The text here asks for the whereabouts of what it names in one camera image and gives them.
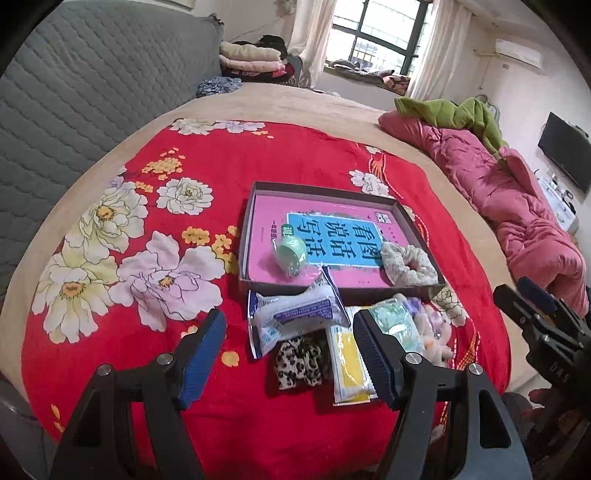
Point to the black clothes pile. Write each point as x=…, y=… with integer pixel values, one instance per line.
x=270, y=42

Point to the yellow and white packet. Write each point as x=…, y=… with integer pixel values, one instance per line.
x=346, y=364

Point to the green blanket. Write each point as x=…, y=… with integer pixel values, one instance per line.
x=443, y=113

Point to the mint green roll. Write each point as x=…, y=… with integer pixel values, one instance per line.
x=291, y=254

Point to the dark framed window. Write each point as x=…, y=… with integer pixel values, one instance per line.
x=378, y=27

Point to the green tissue pack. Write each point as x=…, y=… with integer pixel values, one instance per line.
x=392, y=318

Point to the grey quilted headboard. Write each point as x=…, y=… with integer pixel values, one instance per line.
x=92, y=92

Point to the shallow brown cardboard box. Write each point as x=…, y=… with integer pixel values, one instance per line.
x=323, y=190

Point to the bed with beige sheet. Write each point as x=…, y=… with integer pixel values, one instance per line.
x=300, y=106

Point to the blue patterned cloth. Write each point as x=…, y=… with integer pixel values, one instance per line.
x=217, y=86

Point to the white floral scrunchie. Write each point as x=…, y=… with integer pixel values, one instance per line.
x=392, y=258

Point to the leopard print scrunchie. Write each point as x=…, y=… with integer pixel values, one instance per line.
x=295, y=364

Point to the white and blue packet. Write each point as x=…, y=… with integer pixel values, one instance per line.
x=295, y=309

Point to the stack of folded clothes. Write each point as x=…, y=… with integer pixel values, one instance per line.
x=249, y=57

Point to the black television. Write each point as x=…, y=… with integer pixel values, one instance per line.
x=563, y=150

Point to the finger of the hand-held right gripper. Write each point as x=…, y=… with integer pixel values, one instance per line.
x=521, y=314
x=540, y=295

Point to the person's right hand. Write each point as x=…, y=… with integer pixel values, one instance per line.
x=538, y=397

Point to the white air conditioner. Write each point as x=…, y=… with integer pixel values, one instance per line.
x=517, y=53

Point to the white curtain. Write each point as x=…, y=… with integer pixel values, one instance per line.
x=438, y=46
x=309, y=37

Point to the beige plush toy purple dress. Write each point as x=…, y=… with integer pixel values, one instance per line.
x=434, y=341

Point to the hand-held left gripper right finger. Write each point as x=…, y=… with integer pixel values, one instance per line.
x=374, y=355

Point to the white cabinet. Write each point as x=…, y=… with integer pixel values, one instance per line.
x=556, y=203

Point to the pink quilt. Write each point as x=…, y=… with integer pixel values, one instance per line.
x=508, y=203

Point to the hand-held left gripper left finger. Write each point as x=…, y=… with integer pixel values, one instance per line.
x=203, y=350

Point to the pink book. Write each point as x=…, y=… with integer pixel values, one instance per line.
x=277, y=217

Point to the red floral blanket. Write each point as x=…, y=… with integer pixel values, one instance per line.
x=277, y=175

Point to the patterned window seat cushion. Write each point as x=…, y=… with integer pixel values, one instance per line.
x=369, y=74

